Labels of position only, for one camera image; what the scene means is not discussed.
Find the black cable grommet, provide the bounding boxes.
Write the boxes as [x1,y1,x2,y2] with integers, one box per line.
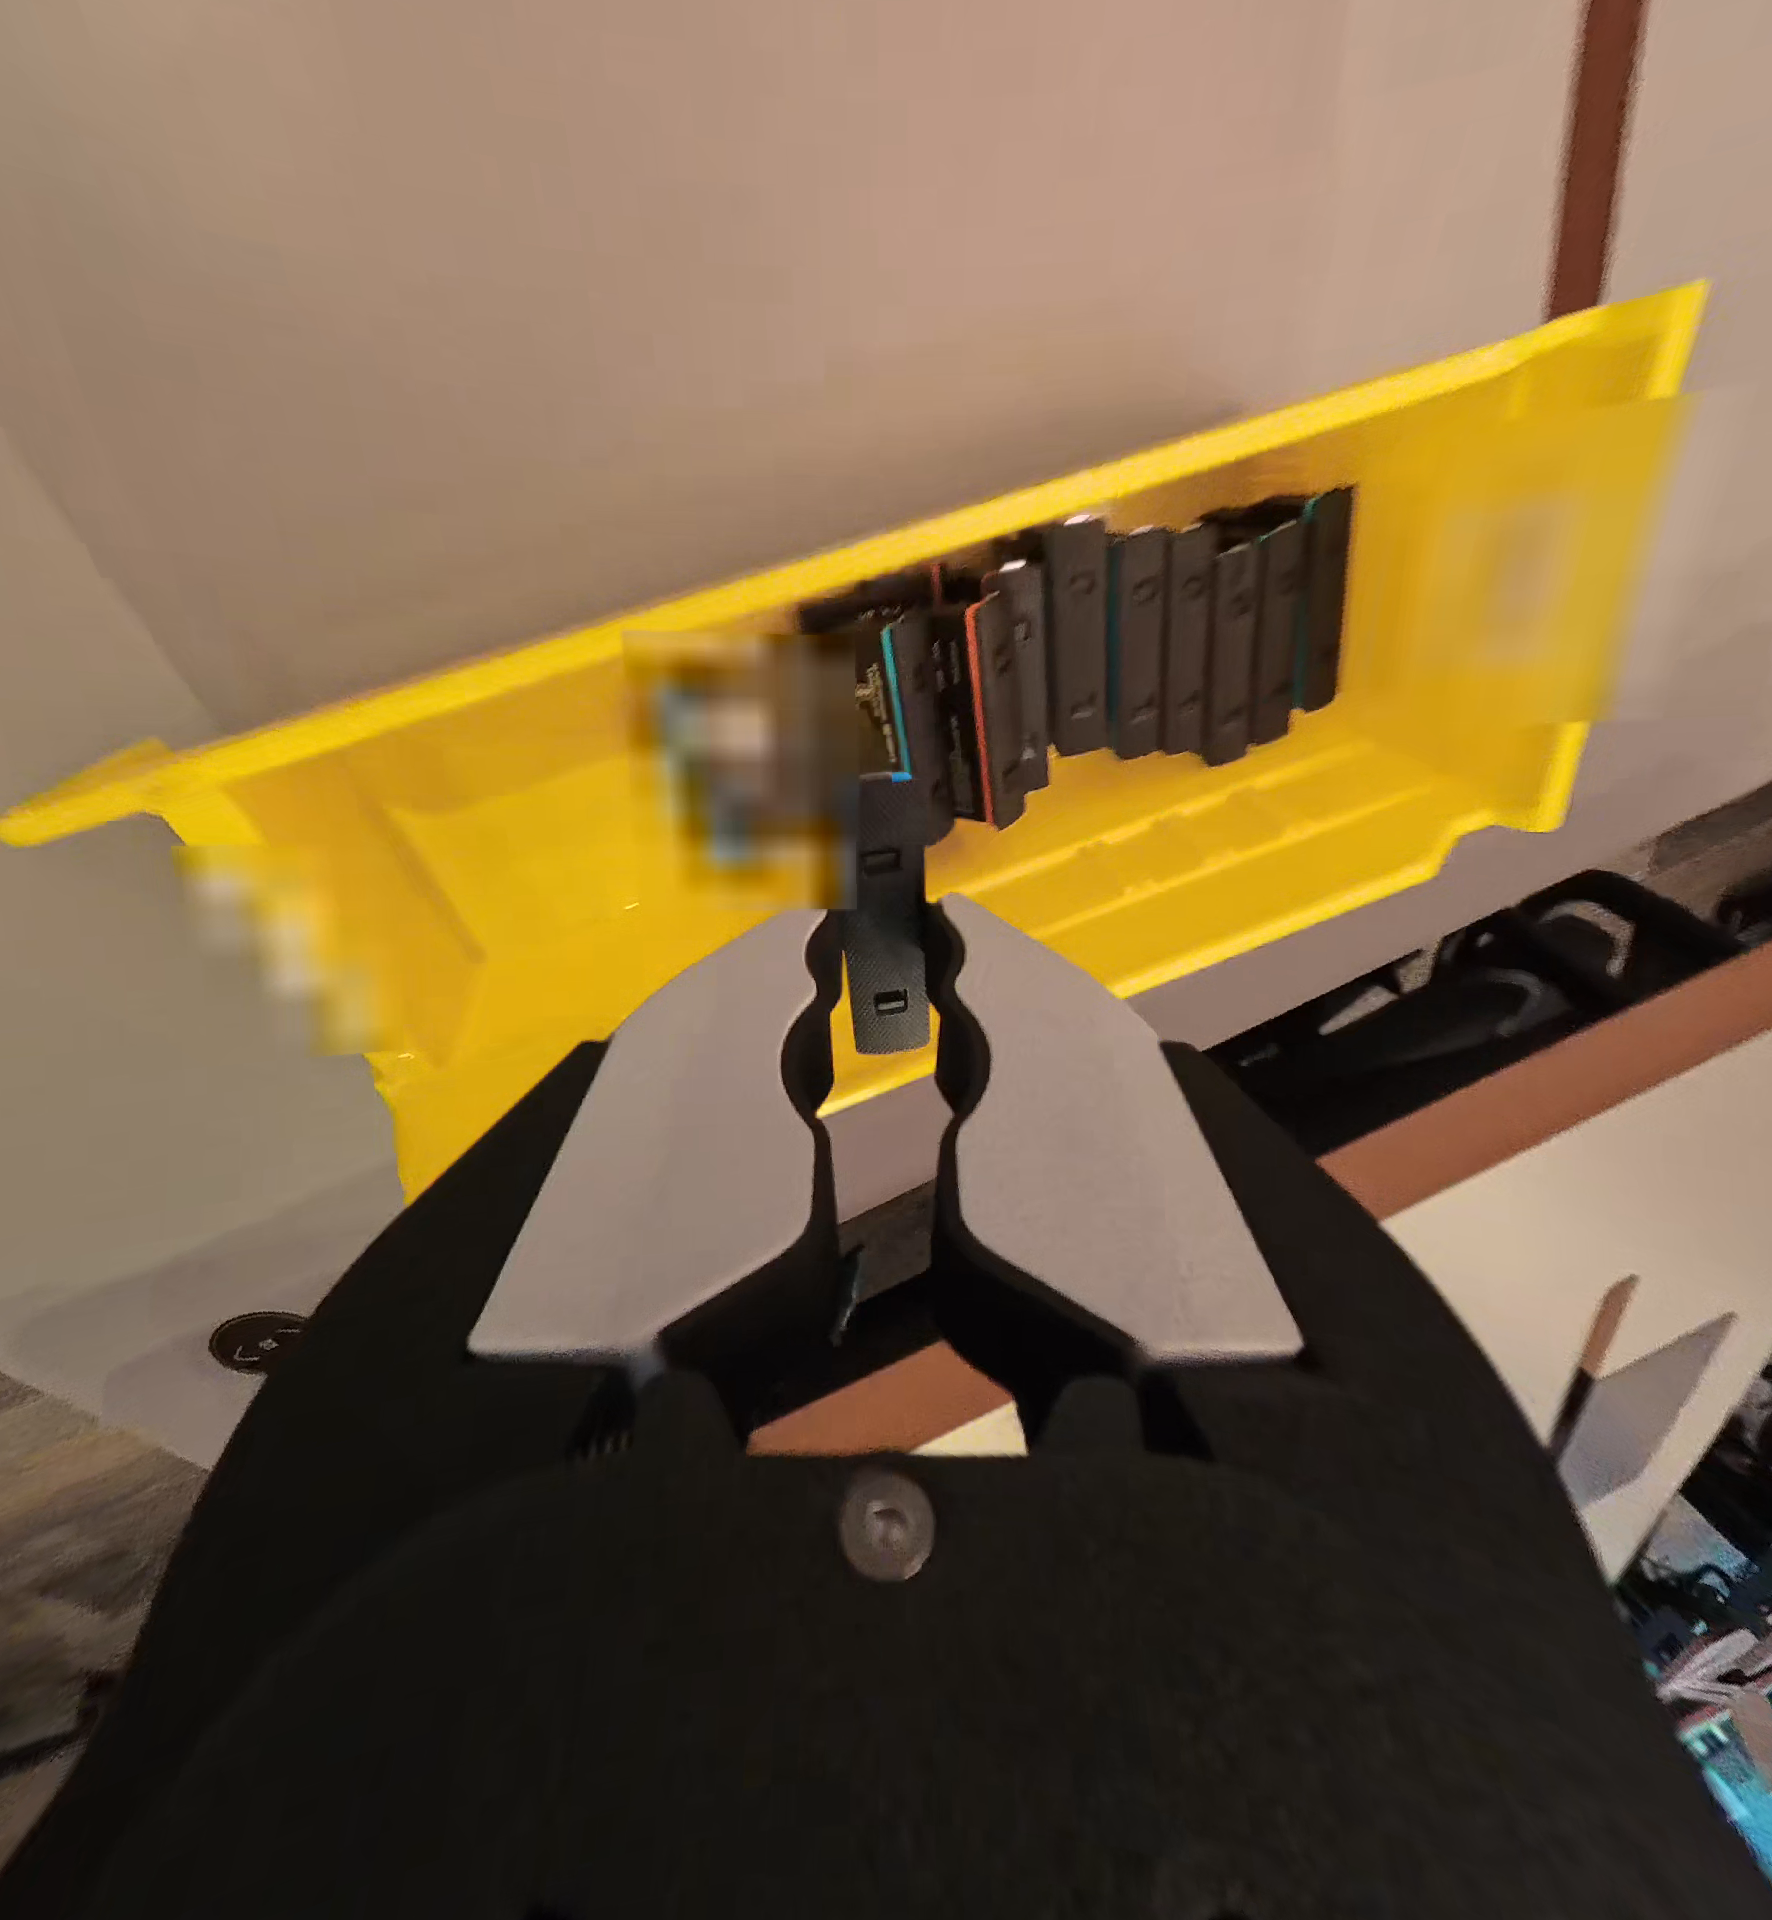
[207,1312,314,1379]

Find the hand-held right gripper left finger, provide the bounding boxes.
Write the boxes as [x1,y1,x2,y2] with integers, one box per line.
[467,896,842,1372]

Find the blue-edged black battery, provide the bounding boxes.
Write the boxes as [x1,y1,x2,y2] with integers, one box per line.
[839,771,941,1061]

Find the yellow plastic bin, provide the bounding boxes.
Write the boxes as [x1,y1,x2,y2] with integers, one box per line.
[0,279,1717,1208]

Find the row of black batteries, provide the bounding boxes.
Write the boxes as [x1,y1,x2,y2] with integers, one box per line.
[794,482,1365,838]

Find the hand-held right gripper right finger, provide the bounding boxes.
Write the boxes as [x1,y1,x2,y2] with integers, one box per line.
[932,896,1310,1375]

